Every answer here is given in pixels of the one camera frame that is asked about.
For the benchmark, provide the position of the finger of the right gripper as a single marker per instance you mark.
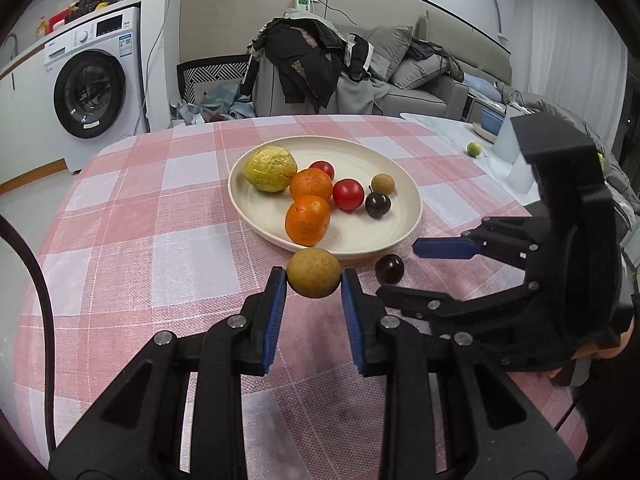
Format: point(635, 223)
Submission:
point(504, 239)
point(513, 310)

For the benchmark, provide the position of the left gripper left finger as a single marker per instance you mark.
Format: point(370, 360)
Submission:
point(174, 411)

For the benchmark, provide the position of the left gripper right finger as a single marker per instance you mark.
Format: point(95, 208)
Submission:
point(447, 414)

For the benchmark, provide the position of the dark plum hidden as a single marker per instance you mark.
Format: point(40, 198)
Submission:
point(377, 205)

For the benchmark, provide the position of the brown longan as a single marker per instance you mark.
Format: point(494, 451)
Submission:
point(313, 273)
point(383, 184)

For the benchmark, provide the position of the large red tomato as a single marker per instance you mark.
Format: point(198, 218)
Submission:
point(348, 195)

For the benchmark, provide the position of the orange mandarin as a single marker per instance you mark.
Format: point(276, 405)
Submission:
point(311, 182)
point(307, 220)

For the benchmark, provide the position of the small red cherry tomato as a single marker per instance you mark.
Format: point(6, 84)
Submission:
point(324, 166)

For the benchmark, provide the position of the large green-yellow fruit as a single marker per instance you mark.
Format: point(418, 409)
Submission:
point(270, 169)

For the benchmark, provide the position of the person's right hand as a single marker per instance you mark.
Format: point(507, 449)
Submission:
point(576, 372)

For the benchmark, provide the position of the white kettle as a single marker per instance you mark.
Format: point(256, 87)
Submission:
point(506, 144)

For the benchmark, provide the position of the small green lime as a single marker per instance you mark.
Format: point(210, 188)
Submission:
point(474, 149)

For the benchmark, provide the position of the dark plum right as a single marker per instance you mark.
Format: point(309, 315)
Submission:
point(389, 269)

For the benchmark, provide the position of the white marble side table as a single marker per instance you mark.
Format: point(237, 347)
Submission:
point(459, 135)

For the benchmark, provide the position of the blue bowl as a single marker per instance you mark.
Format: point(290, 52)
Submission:
point(491, 121)

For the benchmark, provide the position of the pink checked tablecloth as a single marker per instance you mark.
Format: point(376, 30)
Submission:
point(148, 240)

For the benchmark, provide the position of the grey sofa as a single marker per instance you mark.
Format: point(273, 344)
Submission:
point(417, 87)

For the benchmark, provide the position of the cream round plate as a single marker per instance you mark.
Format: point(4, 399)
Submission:
point(351, 235)

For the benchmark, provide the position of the grey cushion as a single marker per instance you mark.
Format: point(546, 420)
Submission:
point(390, 45)

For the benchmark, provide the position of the pile of dark clothes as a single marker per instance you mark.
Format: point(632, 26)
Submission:
point(309, 56)

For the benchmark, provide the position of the white kitchen cabinet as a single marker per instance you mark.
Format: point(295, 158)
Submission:
point(30, 135)

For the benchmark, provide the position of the black patterned basket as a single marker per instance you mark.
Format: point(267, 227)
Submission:
point(196, 76)

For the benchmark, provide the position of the white washing machine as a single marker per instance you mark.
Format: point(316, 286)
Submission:
point(94, 73)

